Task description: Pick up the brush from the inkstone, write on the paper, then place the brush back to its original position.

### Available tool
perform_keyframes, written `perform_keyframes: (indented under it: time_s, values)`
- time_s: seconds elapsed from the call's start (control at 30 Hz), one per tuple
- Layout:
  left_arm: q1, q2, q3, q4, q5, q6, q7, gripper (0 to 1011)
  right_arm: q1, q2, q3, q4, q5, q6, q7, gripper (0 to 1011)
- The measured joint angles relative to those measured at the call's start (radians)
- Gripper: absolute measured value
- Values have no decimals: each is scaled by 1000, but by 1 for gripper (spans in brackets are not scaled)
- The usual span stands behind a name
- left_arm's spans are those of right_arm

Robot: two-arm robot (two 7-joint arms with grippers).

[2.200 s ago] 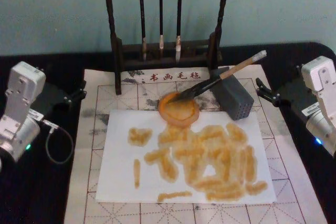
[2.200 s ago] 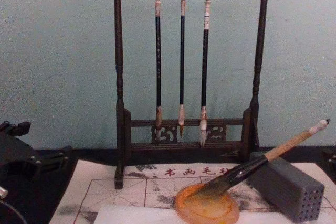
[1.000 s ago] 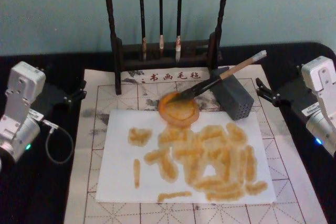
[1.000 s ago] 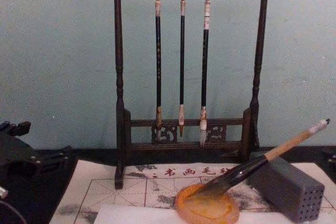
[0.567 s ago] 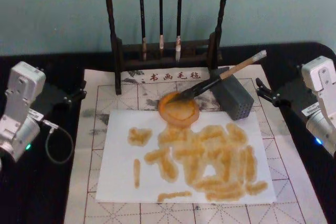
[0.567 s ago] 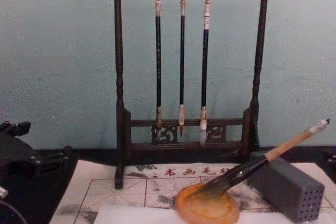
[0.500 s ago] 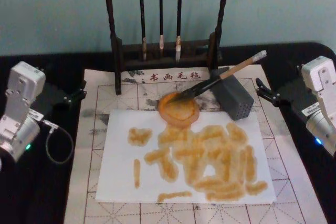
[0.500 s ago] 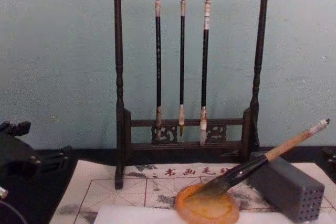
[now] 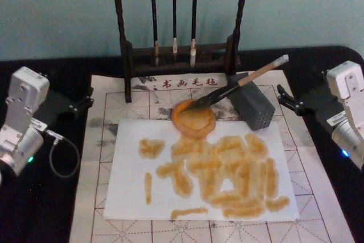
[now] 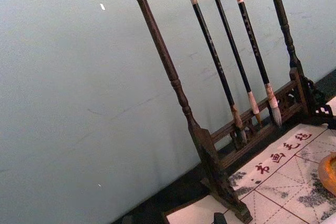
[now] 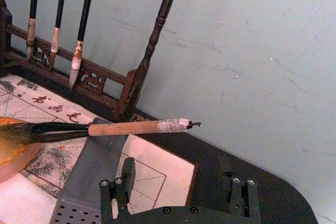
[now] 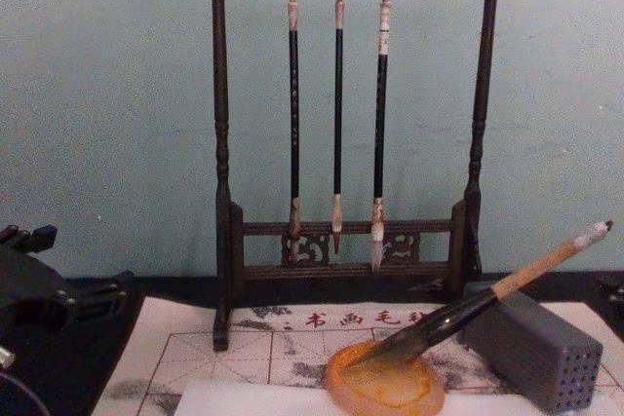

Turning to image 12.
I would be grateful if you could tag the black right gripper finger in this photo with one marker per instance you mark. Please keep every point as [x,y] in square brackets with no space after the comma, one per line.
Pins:
[613,291]

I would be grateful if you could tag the white felt mat, red grid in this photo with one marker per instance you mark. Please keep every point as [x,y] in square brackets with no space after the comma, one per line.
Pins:
[214,352]

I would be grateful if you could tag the thin black brush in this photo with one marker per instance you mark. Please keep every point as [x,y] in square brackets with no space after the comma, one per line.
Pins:
[338,119]

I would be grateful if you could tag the white paper sheet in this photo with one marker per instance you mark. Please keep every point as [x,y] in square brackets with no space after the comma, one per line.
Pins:
[253,401]

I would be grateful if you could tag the orange round ink dish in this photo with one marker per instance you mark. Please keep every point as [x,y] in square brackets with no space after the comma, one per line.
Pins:
[385,387]

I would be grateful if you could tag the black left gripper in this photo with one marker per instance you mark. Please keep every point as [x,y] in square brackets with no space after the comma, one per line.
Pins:
[29,284]

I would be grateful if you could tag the black table cloth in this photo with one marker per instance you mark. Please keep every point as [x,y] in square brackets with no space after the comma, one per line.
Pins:
[68,377]

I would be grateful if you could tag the black brush with brown tip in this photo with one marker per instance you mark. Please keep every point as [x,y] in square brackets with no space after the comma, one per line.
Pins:
[294,119]

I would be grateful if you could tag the black brush with white tip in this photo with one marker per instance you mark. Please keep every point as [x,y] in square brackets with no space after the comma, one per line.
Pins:
[380,119]

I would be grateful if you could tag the grey block with holes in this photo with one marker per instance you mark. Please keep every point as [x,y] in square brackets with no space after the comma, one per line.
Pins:
[531,352]

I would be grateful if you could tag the dark carved wooden brush rack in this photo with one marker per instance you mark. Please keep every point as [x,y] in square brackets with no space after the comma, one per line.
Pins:
[221,143]

